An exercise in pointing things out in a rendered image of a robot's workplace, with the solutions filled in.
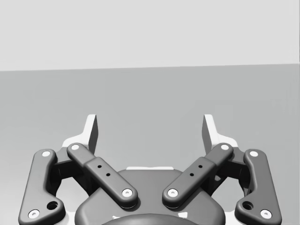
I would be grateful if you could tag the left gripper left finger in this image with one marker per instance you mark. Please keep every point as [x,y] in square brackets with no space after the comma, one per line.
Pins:
[42,182]

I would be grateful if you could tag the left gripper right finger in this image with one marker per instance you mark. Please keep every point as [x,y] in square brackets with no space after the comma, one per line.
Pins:
[260,182]

